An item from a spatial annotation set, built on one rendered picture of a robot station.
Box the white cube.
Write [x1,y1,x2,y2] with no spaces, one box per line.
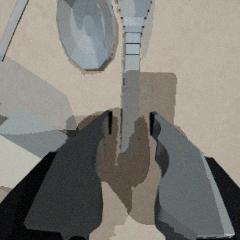
[0,107,71,193]

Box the grey spoon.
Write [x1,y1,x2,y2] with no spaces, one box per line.
[56,0,116,70]

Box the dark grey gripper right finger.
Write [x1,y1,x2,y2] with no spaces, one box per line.
[150,111,240,240]

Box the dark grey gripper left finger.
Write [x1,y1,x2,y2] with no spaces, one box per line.
[0,110,112,240]

